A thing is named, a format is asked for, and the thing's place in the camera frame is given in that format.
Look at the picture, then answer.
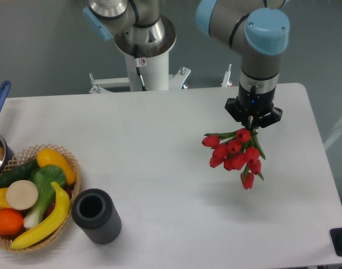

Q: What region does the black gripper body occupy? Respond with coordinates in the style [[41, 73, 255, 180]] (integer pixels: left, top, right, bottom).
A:
[[225, 83, 283, 128]]

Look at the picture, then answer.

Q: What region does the red tulip bouquet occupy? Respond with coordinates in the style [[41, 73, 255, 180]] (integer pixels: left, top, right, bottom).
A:
[[202, 128, 266, 189]]

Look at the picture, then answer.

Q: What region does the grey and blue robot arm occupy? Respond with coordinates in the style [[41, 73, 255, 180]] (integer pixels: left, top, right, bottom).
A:
[[82, 1, 290, 129]]

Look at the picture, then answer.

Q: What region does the black device at table edge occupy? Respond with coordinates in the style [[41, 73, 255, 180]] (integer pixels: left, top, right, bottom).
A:
[[330, 228, 342, 257]]

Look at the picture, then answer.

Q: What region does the dark grey ribbed vase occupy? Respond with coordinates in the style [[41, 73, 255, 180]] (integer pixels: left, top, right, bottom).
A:
[[71, 188, 122, 244]]

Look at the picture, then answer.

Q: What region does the red fruit in basket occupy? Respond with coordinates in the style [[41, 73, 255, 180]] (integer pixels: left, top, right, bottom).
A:
[[45, 185, 73, 217]]

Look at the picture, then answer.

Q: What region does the yellow banana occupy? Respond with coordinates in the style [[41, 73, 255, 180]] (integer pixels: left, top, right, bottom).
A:
[[10, 182, 70, 250]]

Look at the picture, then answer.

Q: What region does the green bok choy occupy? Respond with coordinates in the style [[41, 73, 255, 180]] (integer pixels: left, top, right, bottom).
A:
[[24, 165, 66, 230]]

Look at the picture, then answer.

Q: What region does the woven wicker basket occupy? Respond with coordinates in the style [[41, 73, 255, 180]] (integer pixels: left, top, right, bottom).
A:
[[0, 144, 81, 253]]

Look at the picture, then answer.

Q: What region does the green cucumber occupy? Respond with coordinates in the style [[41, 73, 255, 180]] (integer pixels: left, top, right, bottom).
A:
[[0, 159, 39, 188]]

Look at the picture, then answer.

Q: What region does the beige round disc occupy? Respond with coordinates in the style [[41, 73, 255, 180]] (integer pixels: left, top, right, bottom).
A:
[[6, 180, 39, 210]]

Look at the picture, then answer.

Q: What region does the orange fruit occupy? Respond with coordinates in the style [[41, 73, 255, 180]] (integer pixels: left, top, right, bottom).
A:
[[0, 209, 24, 235]]

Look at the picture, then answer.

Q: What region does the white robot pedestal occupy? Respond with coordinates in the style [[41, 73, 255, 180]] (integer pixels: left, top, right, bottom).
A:
[[88, 13, 192, 94]]

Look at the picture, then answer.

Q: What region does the black cable on pedestal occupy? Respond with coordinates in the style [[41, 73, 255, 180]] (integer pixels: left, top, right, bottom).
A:
[[133, 44, 147, 92]]

